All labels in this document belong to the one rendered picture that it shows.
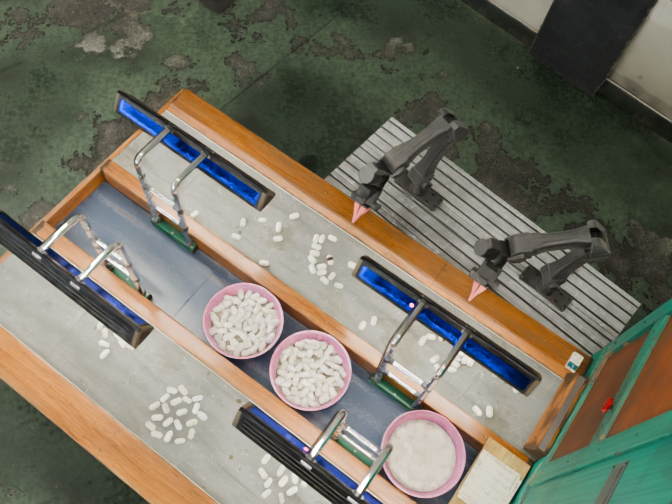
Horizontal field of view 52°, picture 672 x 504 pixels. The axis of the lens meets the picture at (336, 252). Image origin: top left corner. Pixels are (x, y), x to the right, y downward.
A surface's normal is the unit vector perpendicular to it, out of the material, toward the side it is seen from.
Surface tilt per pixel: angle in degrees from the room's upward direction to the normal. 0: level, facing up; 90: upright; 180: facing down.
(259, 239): 0
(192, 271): 0
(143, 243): 0
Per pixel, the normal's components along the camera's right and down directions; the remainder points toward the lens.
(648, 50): -0.65, 0.66
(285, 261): 0.07, -0.43
